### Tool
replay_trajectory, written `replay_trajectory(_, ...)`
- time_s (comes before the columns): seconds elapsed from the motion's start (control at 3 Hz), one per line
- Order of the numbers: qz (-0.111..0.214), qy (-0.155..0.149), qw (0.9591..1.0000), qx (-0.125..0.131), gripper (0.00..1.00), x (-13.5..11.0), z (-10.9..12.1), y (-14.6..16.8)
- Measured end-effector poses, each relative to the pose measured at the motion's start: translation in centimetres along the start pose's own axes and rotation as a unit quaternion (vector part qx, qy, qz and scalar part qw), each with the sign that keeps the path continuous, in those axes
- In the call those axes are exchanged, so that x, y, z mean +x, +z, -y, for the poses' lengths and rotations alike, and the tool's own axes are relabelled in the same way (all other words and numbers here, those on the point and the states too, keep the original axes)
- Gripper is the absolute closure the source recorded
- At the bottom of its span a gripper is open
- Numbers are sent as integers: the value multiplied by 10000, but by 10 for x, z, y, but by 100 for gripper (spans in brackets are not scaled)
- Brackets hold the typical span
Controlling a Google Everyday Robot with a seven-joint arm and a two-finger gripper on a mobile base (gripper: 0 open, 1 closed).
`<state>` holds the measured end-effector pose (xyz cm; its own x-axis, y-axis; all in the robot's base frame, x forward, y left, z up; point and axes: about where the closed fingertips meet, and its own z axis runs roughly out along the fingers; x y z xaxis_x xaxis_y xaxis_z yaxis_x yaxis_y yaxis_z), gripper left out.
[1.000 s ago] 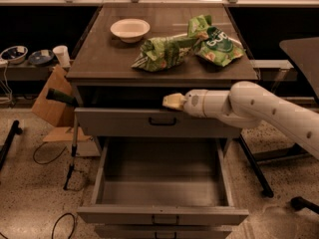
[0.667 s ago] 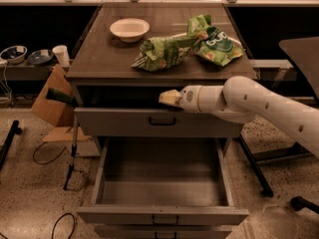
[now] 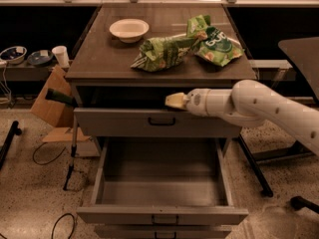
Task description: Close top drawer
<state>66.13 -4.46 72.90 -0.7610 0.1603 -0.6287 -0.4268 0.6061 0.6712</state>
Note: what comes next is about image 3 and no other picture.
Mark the grey bottom drawer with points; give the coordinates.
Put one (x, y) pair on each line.
(162, 232)

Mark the black stand foot left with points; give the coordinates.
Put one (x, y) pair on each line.
(14, 130)

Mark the white bowl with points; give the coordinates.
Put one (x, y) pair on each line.
(129, 30)

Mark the green crumpled chip bag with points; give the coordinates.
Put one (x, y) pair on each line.
(161, 53)

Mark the blue bowl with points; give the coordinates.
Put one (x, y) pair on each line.
(40, 58)
(13, 55)

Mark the black table leg base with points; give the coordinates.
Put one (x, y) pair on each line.
(303, 55)

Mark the green handled crutch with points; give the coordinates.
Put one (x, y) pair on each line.
(56, 96)

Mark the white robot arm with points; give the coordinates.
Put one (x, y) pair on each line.
(249, 103)

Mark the green snack bag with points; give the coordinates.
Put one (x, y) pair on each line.
(210, 43)

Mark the grey drawer cabinet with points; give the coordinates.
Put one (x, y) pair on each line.
(101, 75)

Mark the grey drawer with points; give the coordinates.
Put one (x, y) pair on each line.
(162, 232)
(151, 123)
(162, 181)

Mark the black caster foot right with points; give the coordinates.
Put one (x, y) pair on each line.
(299, 202)

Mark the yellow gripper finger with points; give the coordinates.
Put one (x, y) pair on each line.
(176, 101)

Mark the grey middle drawer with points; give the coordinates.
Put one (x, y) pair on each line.
(162, 181)

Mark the blue bowl right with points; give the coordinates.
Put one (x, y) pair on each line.
(40, 58)

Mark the white paper cup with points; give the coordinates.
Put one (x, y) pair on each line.
(61, 54)

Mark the cardboard box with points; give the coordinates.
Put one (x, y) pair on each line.
(54, 106)

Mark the grey top drawer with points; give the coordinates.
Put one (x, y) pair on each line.
(151, 123)

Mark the blue bowl left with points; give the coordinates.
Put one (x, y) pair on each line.
(13, 55)

